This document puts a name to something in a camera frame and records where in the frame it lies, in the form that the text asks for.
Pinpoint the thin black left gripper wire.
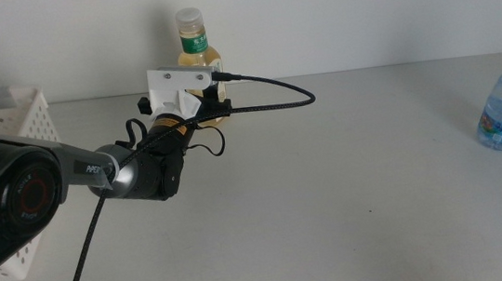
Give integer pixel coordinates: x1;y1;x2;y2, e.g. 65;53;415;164
124;108;228;167

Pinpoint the yellow liquid bottle green label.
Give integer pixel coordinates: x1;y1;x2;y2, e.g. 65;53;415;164
172;4;231;130

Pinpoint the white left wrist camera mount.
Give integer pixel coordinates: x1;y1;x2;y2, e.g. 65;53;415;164
144;60;221;125

